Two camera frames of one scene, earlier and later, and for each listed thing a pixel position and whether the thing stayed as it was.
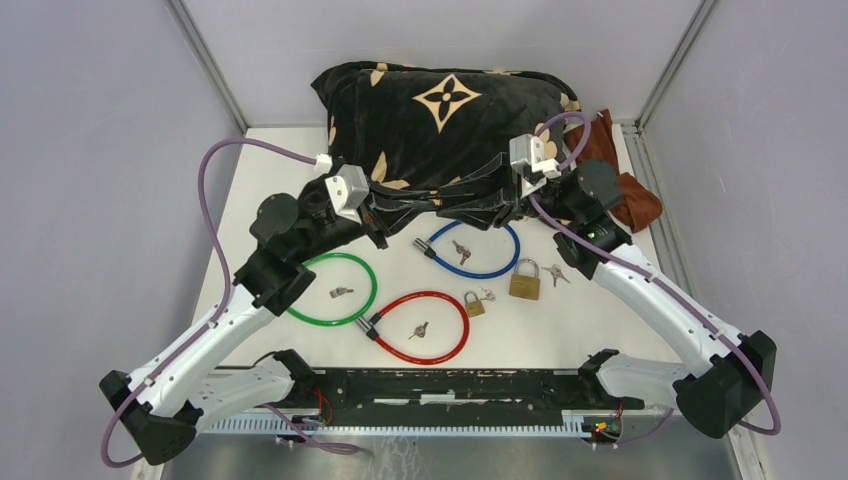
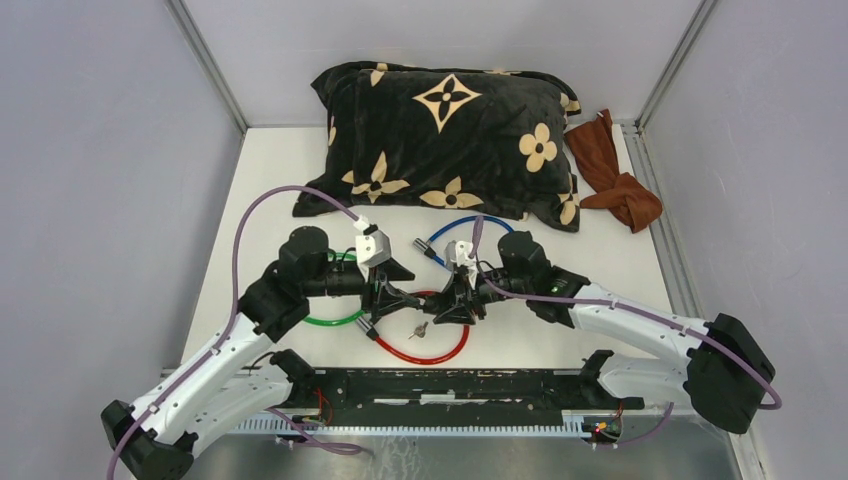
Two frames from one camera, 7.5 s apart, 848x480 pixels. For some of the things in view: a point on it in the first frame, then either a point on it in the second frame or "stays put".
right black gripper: [491, 212] -> [458, 312]
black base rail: [459, 395] stays put
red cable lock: [369, 323] stays put
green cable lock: [353, 321] stays put
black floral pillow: [420, 126] stays put
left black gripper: [393, 212] -> [388, 299]
